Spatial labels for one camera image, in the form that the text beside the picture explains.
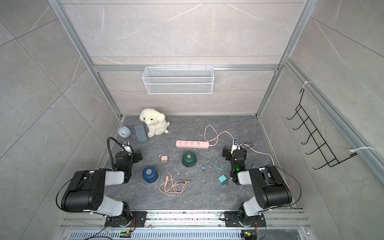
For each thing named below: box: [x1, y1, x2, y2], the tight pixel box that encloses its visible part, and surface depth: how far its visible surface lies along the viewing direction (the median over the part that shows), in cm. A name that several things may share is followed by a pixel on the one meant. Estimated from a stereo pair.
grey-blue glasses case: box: [134, 124, 148, 144], surface depth 106 cm
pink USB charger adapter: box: [161, 155, 168, 164], surface depth 95 cm
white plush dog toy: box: [139, 108, 170, 138], surface depth 97 cm
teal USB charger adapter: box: [218, 174, 228, 186], surface depth 87 cm
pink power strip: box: [175, 140, 210, 149], surface depth 103 cm
